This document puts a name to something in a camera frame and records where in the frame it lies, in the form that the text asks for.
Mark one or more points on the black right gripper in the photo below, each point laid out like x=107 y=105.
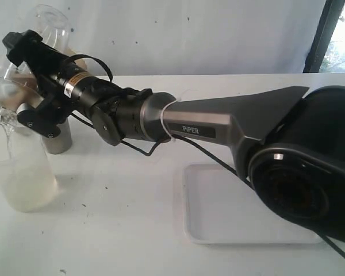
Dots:
x=43 y=61

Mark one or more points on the stainless steel cup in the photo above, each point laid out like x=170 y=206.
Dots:
x=61 y=143

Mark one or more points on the clear domed shaker lid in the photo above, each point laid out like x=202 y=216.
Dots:
x=12 y=95

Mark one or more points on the clear plastic shaker tumbler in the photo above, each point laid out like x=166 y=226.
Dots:
x=54 y=27

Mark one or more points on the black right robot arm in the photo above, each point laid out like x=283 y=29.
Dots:
x=287 y=145

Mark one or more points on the frosted plastic jar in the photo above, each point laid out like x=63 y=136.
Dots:
x=26 y=178

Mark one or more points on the white plastic tray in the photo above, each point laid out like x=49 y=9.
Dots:
x=220 y=209

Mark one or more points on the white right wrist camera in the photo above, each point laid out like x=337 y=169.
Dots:
x=30 y=105

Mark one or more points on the dark window frame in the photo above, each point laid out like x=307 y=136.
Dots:
x=328 y=21

